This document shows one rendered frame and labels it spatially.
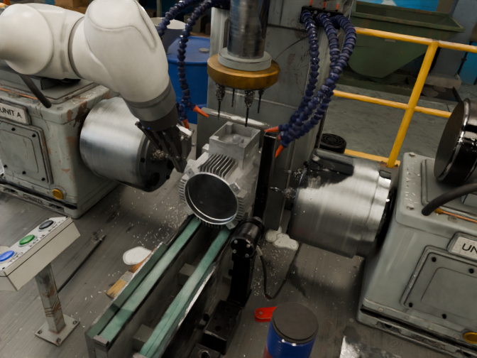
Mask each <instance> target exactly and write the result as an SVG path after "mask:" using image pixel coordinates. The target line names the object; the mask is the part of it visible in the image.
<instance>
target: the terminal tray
mask: <svg viewBox="0 0 477 358"><path fill-rule="evenodd" d="M229 123H231V124H229ZM254 130H257V131H254ZM260 132H261V130H259V129H254V128H251V127H248V126H247V127H245V126H244V125H240V124H236V123H233V122H230V121H228V122H226V123H225V125H223V126H222V127H221V128H220V129H219V130H218V131H217V132H216V133H214V134H213V135H212V136H211V137H210V138H209V157H210V156H211V155H212V154H214V155H215V154H216V155H218V154H219V153H220V155H221V154H223V157H224V156H225V155H226V158H227V157H228V156H229V159H230V158H231V157H232V161H233V160H234V159H236V160H235V163H236V162H237V161H238V167H239V168H240V169H241V170H245V168H246V166H247V165H248V164H249V163H250V162H251V159H252V160H253V158H254V157H255V156H256V151H257V150H258V145H259V138H260ZM215 136H216V137H217V138H214V137H215ZM241 144H243V146H241Z"/></svg>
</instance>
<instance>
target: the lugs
mask: <svg viewBox="0 0 477 358"><path fill-rule="evenodd" d="M261 149H262V148H260V149H258V150H257V151H256V156H257V157H258V159H261ZM197 171H198V168H197V167H196V165H193V166H190V167H189V168H188V169H187V170H186V171H185V173H186V174H187V176H188V177H189V178H190V177H191V176H192V175H194V174H195V173H196V172H197ZM229 186H230V187H231V189H232V190H233V191H234V192H236V191H238V190H240V189H241V188H242V186H243V184H242V183H241V181H240V180H239V179H238V178H236V179H234V180H232V181H231V182H230V183H229ZM184 210H185V211H186V212H187V214H188V215H191V214H193V212H192V211H191V209H190V208H189V207H188V205H187V206H186V207H185V208H184ZM238 223H239V222H238V221H237V219H234V220H233V221H231V222H229V223H227V224H225V225H226V226H227V227H228V228H229V229H232V228H234V227H236V225H237V224H238Z"/></svg>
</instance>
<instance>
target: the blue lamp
mask: <svg viewBox="0 0 477 358"><path fill-rule="evenodd" d="M315 339H316V337H315V338H314V339H313V340H312V341H310V342H308V343H304V344H293V343H290V342H287V341H285V340H284V339H282V338H281V337H280V336H278V334H277V333H276V332H275V331H274V329H273V326H272V323H271V321H270V326H269V330H268V336H267V340H266V345H267V348H268V351H269V353H270V355H271V356H272V357H273V358H309V356H310V354H311V351H312V348H313V345H314V341H315Z"/></svg>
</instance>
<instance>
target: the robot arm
mask: <svg viewBox="0 0 477 358"><path fill-rule="evenodd" d="M0 60H5V61H6V63H7V64H8V65H9V66H10V67H11V68H12V69H14V70H15V71H16V72H19V73H21V74H25V75H36V76H41V77H49V78H54V79H60V80H62V79H65V78H70V79H82V80H89V81H92V82H95V83H97V84H100V85H102V86H104V87H106V88H108V89H110V90H112V91H114V92H119V93H120V95H121V97H122V99H123V101H125V103H126V105H127V107H128V109H129V111H130V112H131V113H132V115H134V116H135V118H137V121H136V123H135V125H136V126H137V127H138V128H139V129H140V130H141V131H142V132H143V133H144V134H145V135H146V137H147V138H148V139H149V140H150V142H151V143H152V144H153V145H154V146H155V147H156V149H157V150H158V151H160V152H162V151H164V152H165V154H166V155H168V156H169V159H170V160H171V161H172V163H173V165H174V167H175V169H176V171H177V172H179V173H183V172H184V170H185V168H186V166H187V157H188V155H189V154H190V151H191V150H192V135H193V133H194V129H193V128H189V129H186V128H184V127H182V122H181V121H180V120H179V119H178V116H177V107H176V105H175V100H176V95H175V91H174V89H173V86H172V83H171V79H170V76H169V74H168V60H167V57H166V54H165V50H164V47H163V44H162V41H161V39H160V36H159V35H158V32H157V30H156V28H155V26H154V25H153V22H152V21H151V19H150V17H149V16H148V14H147V13H146V11H145V10H144V9H143V7H142V6H141V5H140V4H139V3H138V2H137V1H136V0H93V2H92V3H91V4H90V5H89V6H88V8H87V11H86V14H85V15H84V14H82V13H79V12H76V11H71V10H67V9H63V8H60V7H58V6H52V5H47V4H14V5H12V6H10V7H8V8H7V9H5V10H4V11H3V13H2V14H1V15H0ZM179 132H180V133H181V139H182V140H181V139H180V136H179V134H178V133H179ZM159 143H160V145H159Z"/></svg>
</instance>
